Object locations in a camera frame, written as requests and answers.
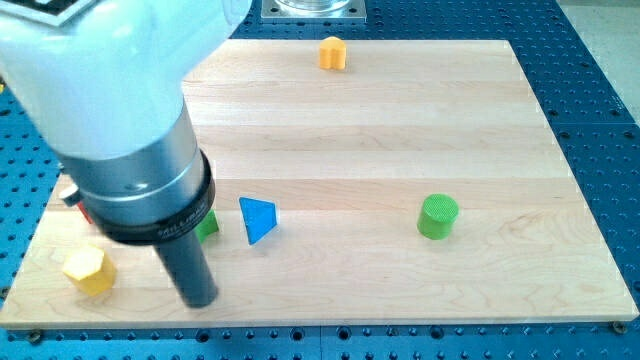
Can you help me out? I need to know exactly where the green cylinder block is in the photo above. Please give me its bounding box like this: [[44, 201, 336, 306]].
[[417, 193, 459, 240]]

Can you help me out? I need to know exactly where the orange heart block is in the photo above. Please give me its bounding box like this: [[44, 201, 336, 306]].
[[318, 36, 347, 70]]

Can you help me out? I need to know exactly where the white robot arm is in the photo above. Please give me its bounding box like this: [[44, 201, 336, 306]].
[[1, 0, 251, 308]]

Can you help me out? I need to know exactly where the red block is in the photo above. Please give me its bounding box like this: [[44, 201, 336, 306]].
[[76, 201, 94, 224]]

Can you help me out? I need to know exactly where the blue triangle block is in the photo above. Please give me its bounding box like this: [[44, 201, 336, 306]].
[[239, 197, 278, 245]]

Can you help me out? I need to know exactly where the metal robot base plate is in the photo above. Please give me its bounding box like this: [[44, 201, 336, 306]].
[[261, 0, 367, 20]]

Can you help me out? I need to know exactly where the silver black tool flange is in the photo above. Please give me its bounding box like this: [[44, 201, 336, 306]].
[[59, 108, 215, 245]]

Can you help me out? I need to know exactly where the wooden board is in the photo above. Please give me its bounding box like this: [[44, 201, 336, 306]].
[[1, 40, 638, 330]]

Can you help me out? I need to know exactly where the yellow hexagon block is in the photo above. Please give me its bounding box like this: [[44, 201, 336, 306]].
[[62, 245, 117, 296]]

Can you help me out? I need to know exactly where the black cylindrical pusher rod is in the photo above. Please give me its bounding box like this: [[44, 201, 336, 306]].
[[154, 231, 217, 308]]

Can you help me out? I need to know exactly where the green star block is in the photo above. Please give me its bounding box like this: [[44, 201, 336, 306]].
[[194, 209, 219, 243]]

